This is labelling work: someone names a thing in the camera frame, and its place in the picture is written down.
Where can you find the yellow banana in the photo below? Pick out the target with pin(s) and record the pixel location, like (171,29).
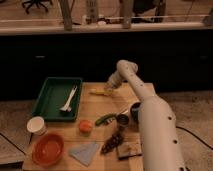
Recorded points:
(101,92)

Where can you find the green pepper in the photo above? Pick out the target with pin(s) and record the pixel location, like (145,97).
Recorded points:
(102,119)

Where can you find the white spatula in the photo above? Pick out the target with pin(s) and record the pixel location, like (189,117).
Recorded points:
(66,107)

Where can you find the black bowl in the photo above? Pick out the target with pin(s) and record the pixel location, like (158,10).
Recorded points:
(134,110)

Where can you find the bunch of dark grapes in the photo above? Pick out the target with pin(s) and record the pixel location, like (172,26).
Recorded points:
(114,141)

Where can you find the orange bowl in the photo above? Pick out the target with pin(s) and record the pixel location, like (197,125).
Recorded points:
(48,150)

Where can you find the white paper cup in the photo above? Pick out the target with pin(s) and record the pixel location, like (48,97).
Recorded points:
(36,125)

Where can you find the black office chair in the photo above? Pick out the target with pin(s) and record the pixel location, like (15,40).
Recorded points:
(38,3)

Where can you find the light blue cloth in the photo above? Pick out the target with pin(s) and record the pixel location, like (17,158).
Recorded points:
(84,153)

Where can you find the sponge with dark base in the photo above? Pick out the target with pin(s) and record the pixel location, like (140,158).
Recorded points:
(128,149)

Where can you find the person in background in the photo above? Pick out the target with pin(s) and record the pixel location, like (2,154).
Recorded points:
(138,7)

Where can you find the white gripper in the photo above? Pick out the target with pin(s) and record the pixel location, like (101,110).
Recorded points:
(109,87)

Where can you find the small orange cup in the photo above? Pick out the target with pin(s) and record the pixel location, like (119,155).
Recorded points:
(85,126)

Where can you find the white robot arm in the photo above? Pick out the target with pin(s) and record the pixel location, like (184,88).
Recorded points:
(157,122)

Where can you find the green plastic tray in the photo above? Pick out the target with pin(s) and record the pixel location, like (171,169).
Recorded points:
(53,95)

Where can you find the metal measuring cup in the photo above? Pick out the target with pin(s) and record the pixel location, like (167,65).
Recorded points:
(122,118)

